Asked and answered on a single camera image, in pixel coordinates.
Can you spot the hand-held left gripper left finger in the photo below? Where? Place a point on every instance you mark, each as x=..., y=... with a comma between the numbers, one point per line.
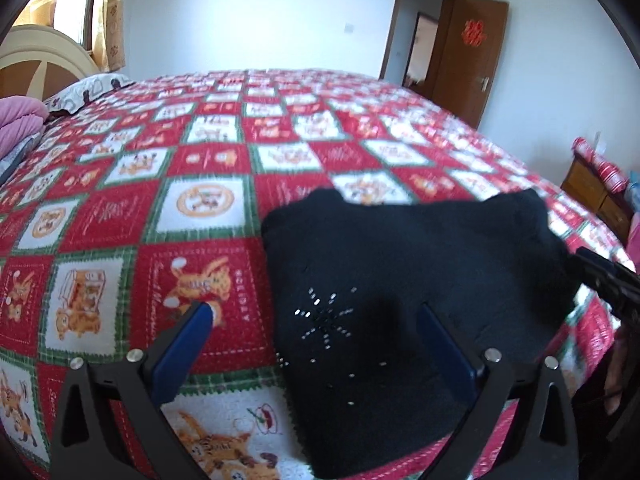
x=182, y=355

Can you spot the window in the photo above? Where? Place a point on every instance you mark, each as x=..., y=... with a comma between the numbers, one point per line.
x=75, y=0

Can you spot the grey folded cloth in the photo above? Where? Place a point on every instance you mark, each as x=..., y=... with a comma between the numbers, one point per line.
x=15, y=160

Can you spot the brown door frame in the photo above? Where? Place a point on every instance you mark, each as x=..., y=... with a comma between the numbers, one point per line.
x=395, y=20

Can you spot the person's right forearm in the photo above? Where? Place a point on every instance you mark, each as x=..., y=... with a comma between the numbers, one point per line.
x=616, y=370

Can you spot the wooden nightstand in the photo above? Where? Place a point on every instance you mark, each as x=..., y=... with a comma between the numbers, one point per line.
x=595, y=195

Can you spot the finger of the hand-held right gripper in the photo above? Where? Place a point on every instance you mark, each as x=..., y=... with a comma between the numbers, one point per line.
x=622, y=302
x=592, y=260

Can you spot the red printed blanket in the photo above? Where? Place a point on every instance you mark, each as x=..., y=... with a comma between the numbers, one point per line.
x=150, y=185

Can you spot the orange patterned curtain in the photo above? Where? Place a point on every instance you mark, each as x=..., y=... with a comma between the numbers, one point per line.
x=114, y=20

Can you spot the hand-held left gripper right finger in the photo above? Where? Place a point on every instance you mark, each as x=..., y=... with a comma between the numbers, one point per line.
x=447, y=355

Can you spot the red plaid cloth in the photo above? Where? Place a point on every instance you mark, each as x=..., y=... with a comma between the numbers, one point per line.
x=600, y=165

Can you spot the brown wooden door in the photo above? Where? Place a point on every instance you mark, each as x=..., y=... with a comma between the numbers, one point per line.
x=465, y=85

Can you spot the pink folded blanket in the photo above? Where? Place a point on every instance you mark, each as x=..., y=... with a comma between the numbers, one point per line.
x=17, y=120

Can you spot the red paper door decoration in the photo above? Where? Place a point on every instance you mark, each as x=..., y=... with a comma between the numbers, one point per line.
x=474, y=33

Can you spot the black sequined sweater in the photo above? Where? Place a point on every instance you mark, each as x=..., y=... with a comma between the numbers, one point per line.
x=400, y=260

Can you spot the cream bed headboard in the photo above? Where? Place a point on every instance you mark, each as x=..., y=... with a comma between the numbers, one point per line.
x=45, y=60

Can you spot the patterned white pillow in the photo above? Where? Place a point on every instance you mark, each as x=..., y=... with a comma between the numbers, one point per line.
x=85, y=89

